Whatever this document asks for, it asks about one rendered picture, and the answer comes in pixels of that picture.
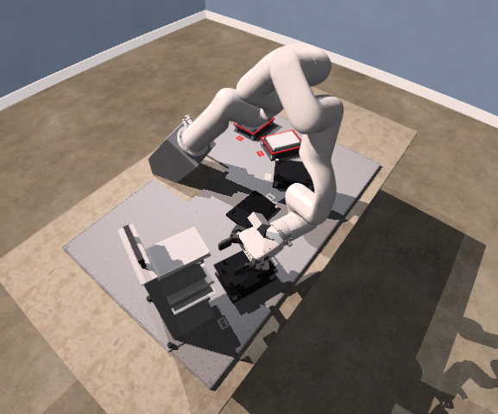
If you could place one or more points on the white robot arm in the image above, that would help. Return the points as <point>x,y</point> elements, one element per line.
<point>318,118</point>

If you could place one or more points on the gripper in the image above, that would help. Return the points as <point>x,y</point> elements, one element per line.
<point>252,241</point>

